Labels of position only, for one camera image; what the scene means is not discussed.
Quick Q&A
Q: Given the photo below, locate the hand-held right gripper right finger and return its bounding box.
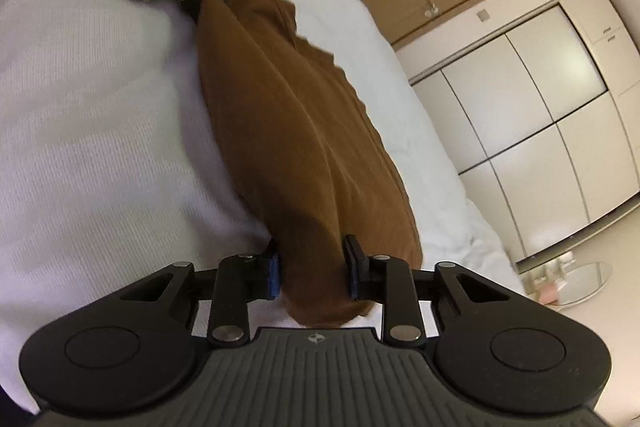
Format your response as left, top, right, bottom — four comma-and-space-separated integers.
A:
343, 234, 507, 349

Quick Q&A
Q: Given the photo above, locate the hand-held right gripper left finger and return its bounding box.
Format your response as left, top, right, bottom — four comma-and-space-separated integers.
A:
119, 240, 282, 349

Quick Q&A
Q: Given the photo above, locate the brown garment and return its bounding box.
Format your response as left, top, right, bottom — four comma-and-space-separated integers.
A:
192, 0, 425, 331

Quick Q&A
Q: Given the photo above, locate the white bed cover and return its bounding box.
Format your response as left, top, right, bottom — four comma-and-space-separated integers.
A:
0, 0, 527, 414

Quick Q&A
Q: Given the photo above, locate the round glass table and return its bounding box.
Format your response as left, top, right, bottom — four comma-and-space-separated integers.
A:
520, 261, 614, 308

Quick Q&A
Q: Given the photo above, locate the white wardrobe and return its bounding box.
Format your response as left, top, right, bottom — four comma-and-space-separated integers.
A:
395, 0, 640, 269

